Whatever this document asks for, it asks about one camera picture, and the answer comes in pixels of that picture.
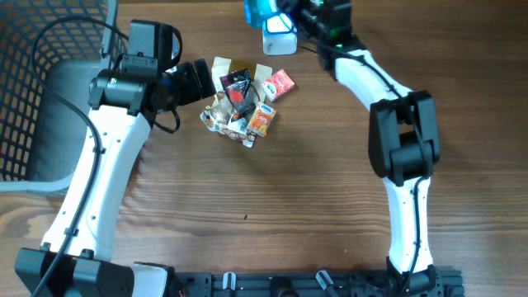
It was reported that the beige snack bag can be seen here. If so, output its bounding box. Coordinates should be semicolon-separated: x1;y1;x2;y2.
200;57;272;148

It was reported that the hex wrench set package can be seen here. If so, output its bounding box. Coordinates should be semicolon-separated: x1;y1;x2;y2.
219;68;256;122

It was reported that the blue mouthwash bottle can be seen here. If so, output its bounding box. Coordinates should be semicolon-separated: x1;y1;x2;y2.
243;0;280;28

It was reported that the red Kleenex tissue pack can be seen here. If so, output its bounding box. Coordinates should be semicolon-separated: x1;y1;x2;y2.
261;69;295;101

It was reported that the orange Kleenex tissue pack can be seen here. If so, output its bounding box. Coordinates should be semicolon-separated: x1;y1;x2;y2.
247;102;276;137

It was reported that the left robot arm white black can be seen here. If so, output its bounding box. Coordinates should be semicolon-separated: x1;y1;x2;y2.
15;20;215;296

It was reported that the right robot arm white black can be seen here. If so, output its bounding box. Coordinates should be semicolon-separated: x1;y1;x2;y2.
276;0;440;296

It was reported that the white barcode scanner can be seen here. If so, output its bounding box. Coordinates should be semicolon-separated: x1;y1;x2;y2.
262;13;298;56

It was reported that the black mesh plastic basket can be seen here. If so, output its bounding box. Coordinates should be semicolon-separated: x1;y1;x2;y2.
1;0;126;195

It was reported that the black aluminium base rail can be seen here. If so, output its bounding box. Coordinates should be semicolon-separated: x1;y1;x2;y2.
97;270;464;297

